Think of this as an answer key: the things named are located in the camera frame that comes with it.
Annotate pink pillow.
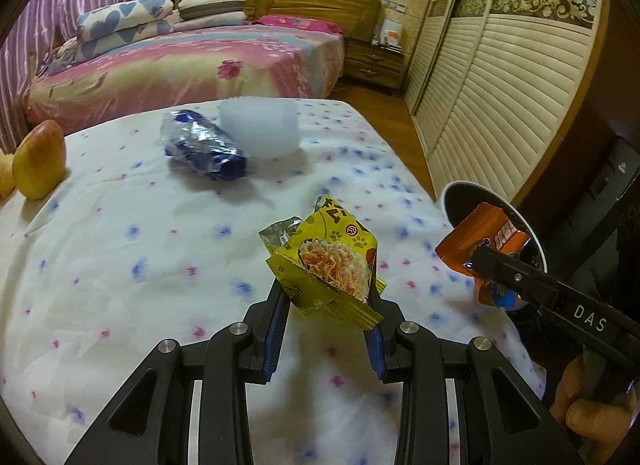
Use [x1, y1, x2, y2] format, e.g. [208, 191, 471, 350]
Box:
[256, 14, 347, 36]

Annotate dark wooden panel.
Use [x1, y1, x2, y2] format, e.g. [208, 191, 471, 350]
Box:
[514, 0, 640, 218]

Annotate yellow mango fruit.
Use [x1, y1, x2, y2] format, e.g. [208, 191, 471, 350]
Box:
[12, 119, 68, 202]

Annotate pink floral bed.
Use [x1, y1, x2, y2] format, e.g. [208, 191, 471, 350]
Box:
[22, 24, 347, 137]

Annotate orange colourful snack wrapper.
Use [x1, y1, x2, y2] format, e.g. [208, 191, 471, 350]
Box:
[434, 202, 534, 309]

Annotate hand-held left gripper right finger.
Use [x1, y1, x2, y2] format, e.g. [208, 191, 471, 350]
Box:
[362, 290, 585, 465]

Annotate floral print quilt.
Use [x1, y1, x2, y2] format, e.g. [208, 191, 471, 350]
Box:
[36, 39, 82, 77]

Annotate blue silver wrapper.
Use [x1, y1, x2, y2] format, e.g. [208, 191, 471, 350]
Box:
[161, 108, 249, 182]

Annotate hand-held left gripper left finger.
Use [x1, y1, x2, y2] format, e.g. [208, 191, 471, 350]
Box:
[65, 279, 292, 465]

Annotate heart print pillow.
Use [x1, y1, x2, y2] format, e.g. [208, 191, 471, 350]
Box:
[77, 19, 177, 62]
[75, 0, 177, 42]

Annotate striped pillow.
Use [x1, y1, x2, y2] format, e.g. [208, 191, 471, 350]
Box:
[177, 0, 250, 29]

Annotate yellow snack wrapper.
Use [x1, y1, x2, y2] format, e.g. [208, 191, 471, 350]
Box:
[257, 194, 389, 332]

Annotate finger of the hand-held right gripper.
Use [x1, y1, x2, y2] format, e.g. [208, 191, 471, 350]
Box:
[465, 245, 563, 318]

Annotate louvred wardrobe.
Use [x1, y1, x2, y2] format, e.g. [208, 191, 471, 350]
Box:
[403, 0, 615, 207]

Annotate person's right hand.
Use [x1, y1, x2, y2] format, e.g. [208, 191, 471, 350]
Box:
[549, 359, 637, 448]

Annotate white bin with black liner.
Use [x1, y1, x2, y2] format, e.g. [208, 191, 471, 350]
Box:
[440, 180, 547, 312]

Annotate white orange box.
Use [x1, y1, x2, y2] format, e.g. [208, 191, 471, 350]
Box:
[377, 17, 404, 49]

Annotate wooden headboard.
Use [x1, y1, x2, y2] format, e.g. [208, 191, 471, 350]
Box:
[179, 0, 384, 39]

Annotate wooden nightstand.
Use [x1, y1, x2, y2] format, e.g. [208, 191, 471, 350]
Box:
[342, 37, 408, 93]

